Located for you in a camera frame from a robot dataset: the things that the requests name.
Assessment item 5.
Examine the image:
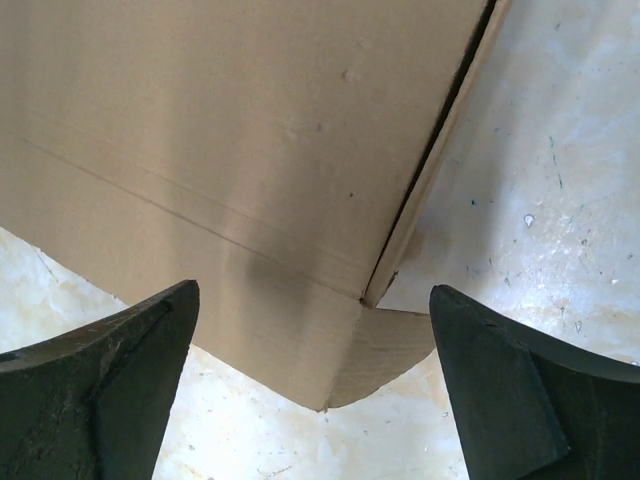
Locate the cardboard box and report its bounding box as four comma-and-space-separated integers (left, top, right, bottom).
1, 1, 510, 411

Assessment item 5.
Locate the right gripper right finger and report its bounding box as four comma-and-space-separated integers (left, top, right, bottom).
429, 285, 639, 480

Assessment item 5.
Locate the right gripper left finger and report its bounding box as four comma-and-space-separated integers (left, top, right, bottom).
1, 280, 200, 479

